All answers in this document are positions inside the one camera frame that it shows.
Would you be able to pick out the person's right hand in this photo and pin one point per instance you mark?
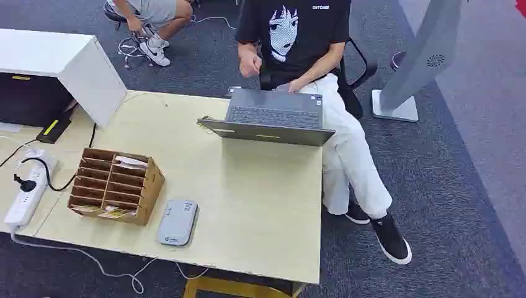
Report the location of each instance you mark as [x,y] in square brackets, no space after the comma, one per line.
[249,63]

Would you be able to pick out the person's left hand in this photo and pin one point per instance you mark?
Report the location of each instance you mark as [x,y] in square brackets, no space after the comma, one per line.
[296,85]

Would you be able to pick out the small grey adapter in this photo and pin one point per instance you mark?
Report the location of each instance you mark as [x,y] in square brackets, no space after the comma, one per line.
[233,89]

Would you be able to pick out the grey laptop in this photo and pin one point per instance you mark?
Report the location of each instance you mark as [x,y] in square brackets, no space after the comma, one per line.
[271,111]

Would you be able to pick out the person in black shirt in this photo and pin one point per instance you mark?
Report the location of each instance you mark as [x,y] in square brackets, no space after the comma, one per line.
[304,37]

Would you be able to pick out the black office chair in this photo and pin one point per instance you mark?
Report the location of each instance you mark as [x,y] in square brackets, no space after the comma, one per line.
[351,98]

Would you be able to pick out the crouching person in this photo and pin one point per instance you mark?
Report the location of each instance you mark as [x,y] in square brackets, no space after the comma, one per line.
[158,10]

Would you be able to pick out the black stool with chrome base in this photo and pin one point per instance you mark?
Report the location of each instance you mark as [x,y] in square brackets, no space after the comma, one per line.
[127,45]

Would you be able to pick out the grey floor stand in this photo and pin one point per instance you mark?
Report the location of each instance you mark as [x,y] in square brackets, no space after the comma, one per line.
[423,49]

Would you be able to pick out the white card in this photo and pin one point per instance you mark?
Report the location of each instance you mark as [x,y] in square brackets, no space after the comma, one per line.
[130,161]

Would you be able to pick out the wooden card sorting box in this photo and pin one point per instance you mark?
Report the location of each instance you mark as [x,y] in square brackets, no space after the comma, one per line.
[152,185]

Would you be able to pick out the grey card reader device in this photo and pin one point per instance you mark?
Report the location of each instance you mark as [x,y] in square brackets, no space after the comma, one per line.
[177,224]

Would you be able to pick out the yellow printed card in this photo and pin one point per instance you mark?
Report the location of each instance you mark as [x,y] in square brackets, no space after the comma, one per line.
[117,213]
[84,209]

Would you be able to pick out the white cabinet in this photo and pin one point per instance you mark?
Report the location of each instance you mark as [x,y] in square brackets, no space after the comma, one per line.
[49,49]

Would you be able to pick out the black device with yellow label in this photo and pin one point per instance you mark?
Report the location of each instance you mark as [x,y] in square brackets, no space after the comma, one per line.
[53,129]

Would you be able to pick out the black box with yellow label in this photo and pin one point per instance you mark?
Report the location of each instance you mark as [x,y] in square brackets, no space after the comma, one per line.
[28,98]

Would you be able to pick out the red object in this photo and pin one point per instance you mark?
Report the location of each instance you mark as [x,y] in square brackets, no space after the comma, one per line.
[522,6]

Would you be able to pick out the white power strip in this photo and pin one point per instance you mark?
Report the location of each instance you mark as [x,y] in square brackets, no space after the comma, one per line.
[25,201]

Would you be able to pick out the yellow table frame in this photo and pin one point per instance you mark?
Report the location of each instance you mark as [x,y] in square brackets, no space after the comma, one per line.
[230,287]

